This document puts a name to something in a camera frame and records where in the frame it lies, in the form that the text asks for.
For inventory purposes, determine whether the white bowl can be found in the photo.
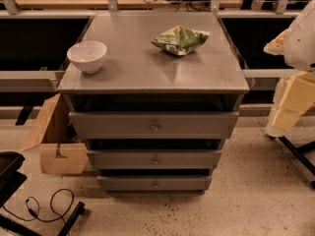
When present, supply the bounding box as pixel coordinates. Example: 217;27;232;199
67;40;107;74

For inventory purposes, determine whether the green chip bag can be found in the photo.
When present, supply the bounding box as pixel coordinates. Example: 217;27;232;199
151;26;210;56

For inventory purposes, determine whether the grey middle drawer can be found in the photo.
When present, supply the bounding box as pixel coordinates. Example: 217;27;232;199
87;149;221;169

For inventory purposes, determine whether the grey top drawer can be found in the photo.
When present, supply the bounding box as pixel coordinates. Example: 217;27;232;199
69;112;238;140

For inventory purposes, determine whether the grey drawer cabinet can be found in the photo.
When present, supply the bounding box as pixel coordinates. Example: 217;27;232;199
56;11;251;193

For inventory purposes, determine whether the grey bottom drawer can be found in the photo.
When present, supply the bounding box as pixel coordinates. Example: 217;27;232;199
97;176;212;192

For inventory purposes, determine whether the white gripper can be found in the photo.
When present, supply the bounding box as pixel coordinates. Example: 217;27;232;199
265;72;315;137

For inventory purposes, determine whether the cardboard box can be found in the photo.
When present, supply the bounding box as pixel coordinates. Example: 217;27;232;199
21;93;89;175

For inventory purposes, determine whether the grey drawer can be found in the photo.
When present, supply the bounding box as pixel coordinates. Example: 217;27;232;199
69;112;238;140
87;149;221;169
97;176;212;192

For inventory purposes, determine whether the black chair base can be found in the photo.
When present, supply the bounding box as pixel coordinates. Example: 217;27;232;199
0;151;85;236

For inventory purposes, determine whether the black stand leg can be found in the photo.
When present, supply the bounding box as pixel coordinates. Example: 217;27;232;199
279;137;315;175

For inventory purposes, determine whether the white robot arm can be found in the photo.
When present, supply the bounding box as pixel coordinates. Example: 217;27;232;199
264;0;315;137

